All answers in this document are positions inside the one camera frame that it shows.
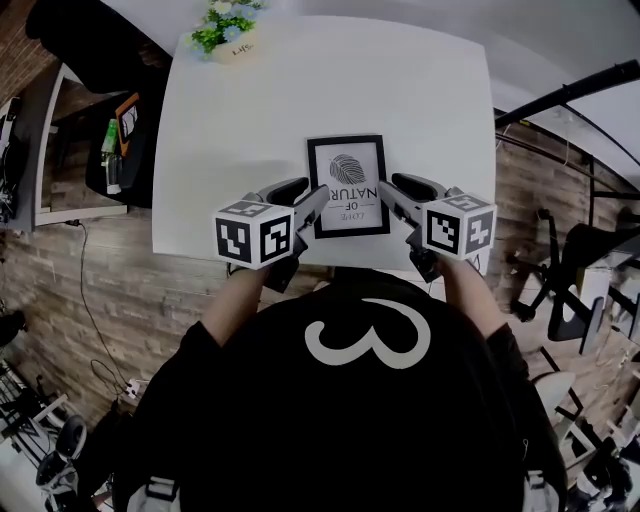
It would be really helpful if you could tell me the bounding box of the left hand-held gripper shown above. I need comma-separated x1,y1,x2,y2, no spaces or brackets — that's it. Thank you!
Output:
213,176,331,295

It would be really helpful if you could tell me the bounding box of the black framed leaf picture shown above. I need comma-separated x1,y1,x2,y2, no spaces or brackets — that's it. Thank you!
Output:
305,133,392,240

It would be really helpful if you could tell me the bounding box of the white table top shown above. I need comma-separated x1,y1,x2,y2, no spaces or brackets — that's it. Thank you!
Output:
151,14,497,301

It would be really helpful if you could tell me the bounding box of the person's black shirt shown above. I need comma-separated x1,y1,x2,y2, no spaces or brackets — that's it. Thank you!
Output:
112,267,569,512

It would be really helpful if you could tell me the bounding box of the white harness strap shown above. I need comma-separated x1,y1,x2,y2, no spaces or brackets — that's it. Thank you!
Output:
127,474,182,512
523,468,562,512

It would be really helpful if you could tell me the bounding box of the black side table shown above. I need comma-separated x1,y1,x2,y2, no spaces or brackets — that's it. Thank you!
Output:
84,91,154,210

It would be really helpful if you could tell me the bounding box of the black floor cable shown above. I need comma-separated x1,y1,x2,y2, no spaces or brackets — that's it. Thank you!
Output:
63,219,132,396

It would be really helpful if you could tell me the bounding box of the black coat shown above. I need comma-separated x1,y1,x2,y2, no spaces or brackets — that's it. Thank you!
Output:
24,0,174,96

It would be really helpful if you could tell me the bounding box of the green bottle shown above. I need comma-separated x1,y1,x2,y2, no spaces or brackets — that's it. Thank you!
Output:
101,118,121,167

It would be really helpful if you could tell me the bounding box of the black and white device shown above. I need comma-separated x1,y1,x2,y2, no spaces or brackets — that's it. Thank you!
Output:
35,413,89,501

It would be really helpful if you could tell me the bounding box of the white table frame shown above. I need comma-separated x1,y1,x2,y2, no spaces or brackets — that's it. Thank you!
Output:
33,62,129,227

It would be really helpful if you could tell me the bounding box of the white chair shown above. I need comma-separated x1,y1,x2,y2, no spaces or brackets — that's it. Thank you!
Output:
531,372,601,474

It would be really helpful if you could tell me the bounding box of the person's right forearm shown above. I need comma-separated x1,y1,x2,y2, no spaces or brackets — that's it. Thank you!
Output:
439,255,509,339

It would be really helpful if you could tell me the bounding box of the orange edged tablet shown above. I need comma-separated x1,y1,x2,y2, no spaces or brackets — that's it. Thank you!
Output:
114,92,142,154

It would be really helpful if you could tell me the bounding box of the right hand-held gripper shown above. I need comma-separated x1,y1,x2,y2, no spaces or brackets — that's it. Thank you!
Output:
378,172,498,285

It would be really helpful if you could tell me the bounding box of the green plant in cream pot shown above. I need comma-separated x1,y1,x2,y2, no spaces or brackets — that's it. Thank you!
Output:
185,0,269,66

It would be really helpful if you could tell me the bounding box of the person's left forearm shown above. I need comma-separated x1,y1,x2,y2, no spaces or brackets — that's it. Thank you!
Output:
202,263,274,347

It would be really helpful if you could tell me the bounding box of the clear bottle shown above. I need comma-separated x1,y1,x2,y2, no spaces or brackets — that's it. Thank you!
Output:
103,152,124,196

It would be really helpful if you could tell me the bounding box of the black office chair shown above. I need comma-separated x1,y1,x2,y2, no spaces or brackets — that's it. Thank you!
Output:
507,207,640,357

